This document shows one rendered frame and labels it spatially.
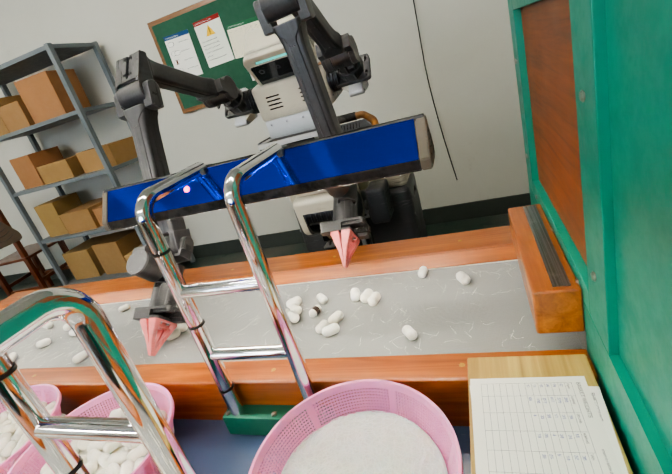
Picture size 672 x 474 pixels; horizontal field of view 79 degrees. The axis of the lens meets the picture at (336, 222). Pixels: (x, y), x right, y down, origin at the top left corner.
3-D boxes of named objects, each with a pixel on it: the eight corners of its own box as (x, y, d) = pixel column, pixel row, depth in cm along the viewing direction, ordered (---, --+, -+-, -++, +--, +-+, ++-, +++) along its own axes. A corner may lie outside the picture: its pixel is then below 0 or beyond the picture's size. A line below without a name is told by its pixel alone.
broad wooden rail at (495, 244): (41, 330, 161) (15, 291, 155) (542, 289, 99) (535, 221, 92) (12, 351, 151) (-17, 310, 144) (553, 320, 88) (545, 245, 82)
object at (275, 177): (134, 215, 84) (118, 183, 82) (436, 154, 63) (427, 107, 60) (105, 232, 78) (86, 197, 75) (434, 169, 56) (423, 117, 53)
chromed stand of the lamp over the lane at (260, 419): (272, 358, 88) (191, 162, 72) (360, 354, 81) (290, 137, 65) (230, 434, 71) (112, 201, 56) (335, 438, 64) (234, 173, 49)
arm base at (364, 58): (369, 55, 131) (335, 65, 135) (361, 40, 123) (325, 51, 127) (371, 78, 128) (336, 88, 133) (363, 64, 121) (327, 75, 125)
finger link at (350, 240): (350, 260, 84) (349, 220, 88) (318, 264, 86) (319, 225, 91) (361, 270, 90) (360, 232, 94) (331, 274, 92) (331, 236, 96)
